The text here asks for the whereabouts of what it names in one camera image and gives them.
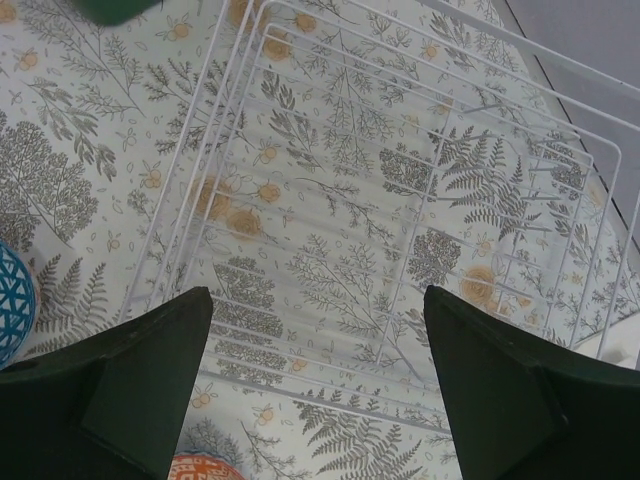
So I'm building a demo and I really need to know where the white wire dish rack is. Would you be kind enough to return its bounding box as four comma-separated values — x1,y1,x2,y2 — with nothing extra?
123,1,634,437

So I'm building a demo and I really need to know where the orange patterned bowl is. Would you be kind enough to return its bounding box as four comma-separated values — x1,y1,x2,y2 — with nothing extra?
167,453,244,480

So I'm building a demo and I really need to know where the blue triangle patterned bowl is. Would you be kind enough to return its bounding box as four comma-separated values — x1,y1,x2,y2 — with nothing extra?
0,242,39,369

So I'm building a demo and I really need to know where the green compartment organizer tray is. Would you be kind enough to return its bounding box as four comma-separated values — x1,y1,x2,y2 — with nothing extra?
70,0,162,27

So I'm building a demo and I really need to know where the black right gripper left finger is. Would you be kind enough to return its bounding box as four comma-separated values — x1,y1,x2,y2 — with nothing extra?
1,287,212,479

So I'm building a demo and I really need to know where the floral patterned table mat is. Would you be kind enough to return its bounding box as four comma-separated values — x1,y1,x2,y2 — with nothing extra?
1,1,639,479

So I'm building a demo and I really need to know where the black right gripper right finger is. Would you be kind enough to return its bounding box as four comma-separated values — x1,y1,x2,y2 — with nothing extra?
424,285,639,479

